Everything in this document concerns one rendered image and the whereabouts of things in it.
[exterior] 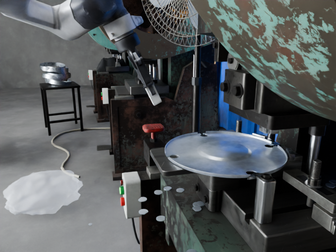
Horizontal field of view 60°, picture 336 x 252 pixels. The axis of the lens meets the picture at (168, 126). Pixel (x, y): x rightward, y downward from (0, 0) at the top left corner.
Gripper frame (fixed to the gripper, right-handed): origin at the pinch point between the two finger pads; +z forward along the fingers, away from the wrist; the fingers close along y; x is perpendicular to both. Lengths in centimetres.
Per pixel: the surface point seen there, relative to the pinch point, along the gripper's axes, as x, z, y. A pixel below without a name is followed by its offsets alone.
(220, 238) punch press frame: -6, 22, 47
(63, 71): -52, -4, -254
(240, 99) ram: 12.9, 0.6, 36.6
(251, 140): 15.4, 16.8, 27.8
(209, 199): -3.1, 19.2, 37.1
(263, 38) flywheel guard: 3, -19, 71
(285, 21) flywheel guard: 3, -20, 75
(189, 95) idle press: 37, 46, -118
